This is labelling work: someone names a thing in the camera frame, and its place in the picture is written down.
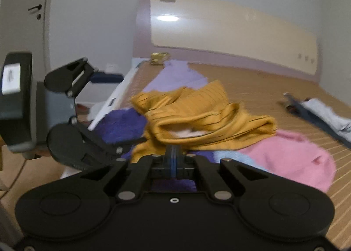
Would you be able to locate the grey door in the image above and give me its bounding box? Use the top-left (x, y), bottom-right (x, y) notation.
top-left (1, 0), bottom-right (51, 81)

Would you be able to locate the white grey navy garment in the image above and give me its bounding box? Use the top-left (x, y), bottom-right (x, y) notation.
top-left (280, 93), bottom-right (350, 148)

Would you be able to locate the yellow striped shirt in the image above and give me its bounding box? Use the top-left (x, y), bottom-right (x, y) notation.
top-left (131, 81), bottom-right (277, 162)

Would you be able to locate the cream bed headboard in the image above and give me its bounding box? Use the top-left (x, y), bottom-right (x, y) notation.
top-left (133, 0), bottom-right (321, 82)

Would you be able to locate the purple garment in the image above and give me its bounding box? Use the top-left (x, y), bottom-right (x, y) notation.
top-left (93, 107), bottom-right (198, 192)

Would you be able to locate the white bed frame edge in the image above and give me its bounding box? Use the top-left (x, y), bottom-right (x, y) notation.
top-left (87, 57), bottom-right (146, 130)

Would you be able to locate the pink sweater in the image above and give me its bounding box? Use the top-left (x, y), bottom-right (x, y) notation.
top-left (239, 129), bottom-right (336, 192)

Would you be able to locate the gold foil packet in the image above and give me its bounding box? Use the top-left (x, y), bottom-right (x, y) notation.
top-left (150, 52), bottom-right (171, 65)

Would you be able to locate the light blue knit garment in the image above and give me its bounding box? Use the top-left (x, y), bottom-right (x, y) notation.
top-left (213, 150), bottom-right (267, 171)

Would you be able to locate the lilac garment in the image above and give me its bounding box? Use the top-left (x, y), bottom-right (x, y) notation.
top-left (143, 60), bottom-right (208, 92)

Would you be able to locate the bamboo bed mat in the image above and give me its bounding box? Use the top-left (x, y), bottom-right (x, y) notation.
top-left (124, 61), bottom-right (350, 248)

